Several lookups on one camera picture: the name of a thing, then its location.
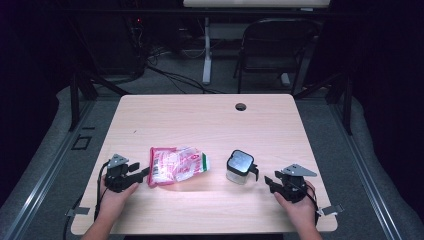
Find aluminium floor rail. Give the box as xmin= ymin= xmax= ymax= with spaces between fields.
xmin=0 ymin=99 xmax=98 ymax=240
xmin=328 ymin=103 xmax=404 ymax=240

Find black metal frame stand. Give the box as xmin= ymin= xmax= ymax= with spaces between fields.
xmin=68 ymin=71 xmax=131 ymax=133
xmin=293 ymin=71 xmax=354 ymax=136

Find grey metal bracket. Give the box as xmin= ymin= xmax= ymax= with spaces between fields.
xmin=319 ymin=203 xmax=344 ymax=217
xmin=65 ymin=206 xmax=91 ymax=218

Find black cable under table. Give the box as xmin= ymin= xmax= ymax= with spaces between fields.
xmin=62 ymin=195 xmax=84 ymax=240

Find hand-held gripper black cable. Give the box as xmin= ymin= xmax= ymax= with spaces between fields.
xmin=301 ymin=182 xmax=321 ymax=225
xmin=94 ymin=160 xmax=112 ymax=222

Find clear jar with black lid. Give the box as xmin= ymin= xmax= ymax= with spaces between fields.
xmin=225 ymin=149 xmax=260 ymax=186

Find red and white plastic bag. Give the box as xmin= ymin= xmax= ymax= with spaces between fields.
xmin=147 ymin=145 xmax=211 ymax=188

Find dark computer tower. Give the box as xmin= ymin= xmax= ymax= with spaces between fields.
xmin=79 ymin=13 xmax=146 ymax=76

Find black folding chair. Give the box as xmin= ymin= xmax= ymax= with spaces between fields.
xmin=233 ymin=18 xmax=323 ymax=96

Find black frame crossbar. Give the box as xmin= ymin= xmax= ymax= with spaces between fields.
xmin=59 ymin=8 xmax=334 ymax=18

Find person's right hand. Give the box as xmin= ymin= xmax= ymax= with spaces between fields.
xmin=273 ymin=180 xmax=318 ymax=231

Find bundle of black floor cables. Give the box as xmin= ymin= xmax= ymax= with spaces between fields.
xmin=144 ymin=46 xmax=221 ymax=95

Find person's left hand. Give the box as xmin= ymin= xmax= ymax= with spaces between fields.
xmin=99 ymin=175 xmax=140 ymax=218

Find right hand-held gripper black cable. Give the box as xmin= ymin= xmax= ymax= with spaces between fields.
xmin=301 ymin=182 xmax=321 ymax=225

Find left hand-held gripper black cable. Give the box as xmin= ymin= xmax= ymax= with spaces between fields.
xmin=94 ymin=160 xmax=112 ymax=222

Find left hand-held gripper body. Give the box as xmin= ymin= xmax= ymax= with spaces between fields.
xmin=104 ymin=153 xmax=144 ymax=194

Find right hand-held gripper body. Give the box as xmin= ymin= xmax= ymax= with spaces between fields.
xmin=275 ymin=163 xmax=318 ymax=204

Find white desk leg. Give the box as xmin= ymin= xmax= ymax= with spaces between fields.
xmin=202 ymin=16 xmax=213 ymax=85

